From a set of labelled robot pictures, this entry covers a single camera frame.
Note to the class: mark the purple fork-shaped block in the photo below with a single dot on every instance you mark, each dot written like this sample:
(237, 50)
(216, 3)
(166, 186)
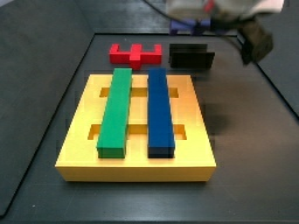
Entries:
(192, 26)

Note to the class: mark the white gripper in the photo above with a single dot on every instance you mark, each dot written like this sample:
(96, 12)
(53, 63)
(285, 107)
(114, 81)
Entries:
(222, 9)

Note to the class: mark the black angle fixture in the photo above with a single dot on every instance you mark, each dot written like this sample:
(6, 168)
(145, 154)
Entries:
(192, 56)

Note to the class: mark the blue bar block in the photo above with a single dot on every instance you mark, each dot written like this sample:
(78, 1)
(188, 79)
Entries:
(160, 117)

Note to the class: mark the green bar block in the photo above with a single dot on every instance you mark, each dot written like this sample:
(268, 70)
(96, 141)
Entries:
(113, 135)

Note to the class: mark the red fork-shaped block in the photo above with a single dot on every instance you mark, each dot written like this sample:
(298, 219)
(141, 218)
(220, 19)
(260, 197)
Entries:
(136, 57)

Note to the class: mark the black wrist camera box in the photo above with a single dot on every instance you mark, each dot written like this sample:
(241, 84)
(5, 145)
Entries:
(258, 42)

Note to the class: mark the yellow slotted board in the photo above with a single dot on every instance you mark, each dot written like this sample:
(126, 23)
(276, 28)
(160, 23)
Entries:
(193, 163)

